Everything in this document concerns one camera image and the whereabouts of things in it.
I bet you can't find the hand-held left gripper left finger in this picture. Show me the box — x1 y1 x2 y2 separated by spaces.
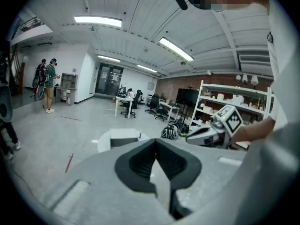
44 138 175 225

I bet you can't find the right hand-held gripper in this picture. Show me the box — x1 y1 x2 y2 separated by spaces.
186 104 244 150

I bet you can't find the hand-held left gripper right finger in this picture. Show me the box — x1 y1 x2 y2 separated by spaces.
156 138 247 220

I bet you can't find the grey box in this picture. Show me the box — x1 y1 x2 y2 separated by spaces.
109 128 139 149

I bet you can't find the person's right forearm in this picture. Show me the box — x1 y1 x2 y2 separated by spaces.
231 116 277 145

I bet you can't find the round white table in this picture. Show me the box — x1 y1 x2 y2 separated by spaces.
97 128 150 153

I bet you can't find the black white striped backpack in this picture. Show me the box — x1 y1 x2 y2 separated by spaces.
160 124 180 140

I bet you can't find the black screen on stand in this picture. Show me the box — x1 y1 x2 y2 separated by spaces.
175 88 200 108

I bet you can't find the white office desk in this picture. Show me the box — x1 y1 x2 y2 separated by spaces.
159 101 181 123
114 95 134 119

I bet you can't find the black office chair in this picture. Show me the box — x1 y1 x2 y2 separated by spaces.
120 94 138 119
154 101 169 122
136 90 145 105
144 94 160 114

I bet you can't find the white shelf rack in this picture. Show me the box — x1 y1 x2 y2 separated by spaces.
190 80 274 128

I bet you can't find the long ceiling light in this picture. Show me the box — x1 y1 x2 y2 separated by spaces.
97 54 120 62
137 64 158 73
74 15 123 28
159 37 195 62

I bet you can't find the grey cubby cabinet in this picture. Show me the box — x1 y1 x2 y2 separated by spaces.
55 73 78 106

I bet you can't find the ceiling air conditioner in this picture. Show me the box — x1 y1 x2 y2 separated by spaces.
237 51 271 67

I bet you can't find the black double door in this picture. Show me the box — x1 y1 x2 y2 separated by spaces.
95 63 124 96

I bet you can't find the grey backpack pod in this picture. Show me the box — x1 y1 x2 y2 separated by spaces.
0 84 14 123

